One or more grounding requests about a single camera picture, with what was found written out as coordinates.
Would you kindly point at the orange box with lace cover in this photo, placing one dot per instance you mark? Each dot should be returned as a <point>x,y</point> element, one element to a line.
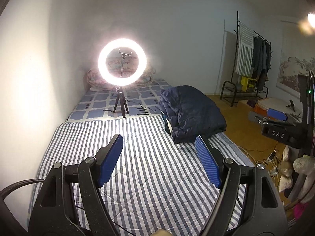
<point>263,105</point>

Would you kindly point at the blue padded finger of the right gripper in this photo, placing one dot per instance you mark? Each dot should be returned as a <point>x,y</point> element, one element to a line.
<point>277,115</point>

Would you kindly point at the white plush toy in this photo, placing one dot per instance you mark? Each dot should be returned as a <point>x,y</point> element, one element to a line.
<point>296,176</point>

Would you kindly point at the navy quilted puffer jacket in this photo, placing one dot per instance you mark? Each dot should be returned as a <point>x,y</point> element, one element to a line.
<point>187,113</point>

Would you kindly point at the black mini tripod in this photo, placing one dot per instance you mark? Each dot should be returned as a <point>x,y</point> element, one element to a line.
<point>120,98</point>

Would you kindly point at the black clothes rack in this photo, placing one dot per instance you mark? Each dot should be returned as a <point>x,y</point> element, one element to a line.
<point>231,89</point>

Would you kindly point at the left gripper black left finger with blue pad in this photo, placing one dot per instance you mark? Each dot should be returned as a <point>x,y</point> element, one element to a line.
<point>55,211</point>

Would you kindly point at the dark hanging garment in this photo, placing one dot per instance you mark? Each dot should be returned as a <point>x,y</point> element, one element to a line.
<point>261,61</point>

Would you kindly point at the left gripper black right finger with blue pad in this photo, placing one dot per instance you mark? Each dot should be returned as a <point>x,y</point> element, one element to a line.
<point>247,202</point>

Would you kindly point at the blue white striped bed cover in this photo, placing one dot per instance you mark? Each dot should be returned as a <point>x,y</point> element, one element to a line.
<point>156,183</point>

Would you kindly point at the landscape wall painting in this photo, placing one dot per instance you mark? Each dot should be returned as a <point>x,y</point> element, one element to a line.
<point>297,57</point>

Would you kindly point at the white power strip with cables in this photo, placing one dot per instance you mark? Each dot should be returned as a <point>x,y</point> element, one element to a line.
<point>271,162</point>

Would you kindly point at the rolled floral quilt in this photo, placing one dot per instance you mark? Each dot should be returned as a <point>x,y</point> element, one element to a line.
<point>95,80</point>

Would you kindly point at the striped towel on rack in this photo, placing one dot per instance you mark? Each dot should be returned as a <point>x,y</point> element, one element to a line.
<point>245,48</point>

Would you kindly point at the glowing ring light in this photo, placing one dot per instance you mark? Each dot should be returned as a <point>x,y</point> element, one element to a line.
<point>105,52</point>

